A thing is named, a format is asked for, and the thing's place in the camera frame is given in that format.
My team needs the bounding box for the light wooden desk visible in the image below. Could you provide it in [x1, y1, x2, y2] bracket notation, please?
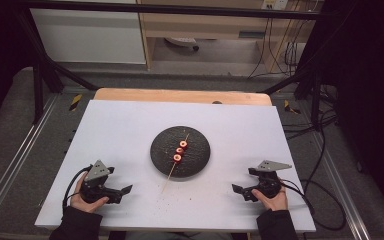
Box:
[136, 0, 318, 72]

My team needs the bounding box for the aluminium floor rail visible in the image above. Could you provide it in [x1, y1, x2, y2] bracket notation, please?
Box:
[311, 131, 372, 240]
[0, 94, 60, 219]

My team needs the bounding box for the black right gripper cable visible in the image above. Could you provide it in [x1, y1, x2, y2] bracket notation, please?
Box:
[279, 179, 347, 232]

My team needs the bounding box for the chair base with wheel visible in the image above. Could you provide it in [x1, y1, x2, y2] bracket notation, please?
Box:
[164, 36, 200, 52]

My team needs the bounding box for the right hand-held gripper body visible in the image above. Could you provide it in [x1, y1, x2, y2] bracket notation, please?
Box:
[244, 160, 293, 199]

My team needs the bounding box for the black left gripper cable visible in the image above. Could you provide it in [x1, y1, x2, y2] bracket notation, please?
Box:
[61, 164, 94, 216]

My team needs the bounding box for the white power strip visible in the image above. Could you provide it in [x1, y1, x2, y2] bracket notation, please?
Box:
[261, 0, 289, 11]

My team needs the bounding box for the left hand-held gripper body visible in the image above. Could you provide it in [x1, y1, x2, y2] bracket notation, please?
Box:
[79, 159, 123, 205]

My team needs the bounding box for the wooden table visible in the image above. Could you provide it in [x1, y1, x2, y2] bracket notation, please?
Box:
[93, 87, 273, 107]

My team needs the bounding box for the black metal frame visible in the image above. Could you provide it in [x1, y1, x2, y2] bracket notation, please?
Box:
[14, 0, 334, 131]

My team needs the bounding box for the black round plate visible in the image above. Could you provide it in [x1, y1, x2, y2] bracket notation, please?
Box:
[150, 125, 211, 179]

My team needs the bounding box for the wooden skewer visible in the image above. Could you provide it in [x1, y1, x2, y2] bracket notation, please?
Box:
[161, 133, 190, 194]

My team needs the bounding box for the bundle of black cables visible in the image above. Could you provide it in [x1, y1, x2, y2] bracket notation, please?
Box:
[247, 16, 339, 141]

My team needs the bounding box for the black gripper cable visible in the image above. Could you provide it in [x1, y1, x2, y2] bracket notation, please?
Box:
[279, 179, 347, 232]
[61, 164, 94, 216]

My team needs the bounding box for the white board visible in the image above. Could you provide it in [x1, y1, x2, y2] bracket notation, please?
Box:
[34, 99, 317, 233]

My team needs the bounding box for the person's right hand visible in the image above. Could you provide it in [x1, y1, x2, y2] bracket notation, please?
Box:
[251, 179, 289, 212]

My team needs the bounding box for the white cabinet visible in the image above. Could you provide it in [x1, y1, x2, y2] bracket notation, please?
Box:
[29, 0, 147, 65]

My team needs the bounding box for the person's left hand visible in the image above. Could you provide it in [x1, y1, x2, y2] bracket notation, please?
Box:
[69, 171, 110, 214]

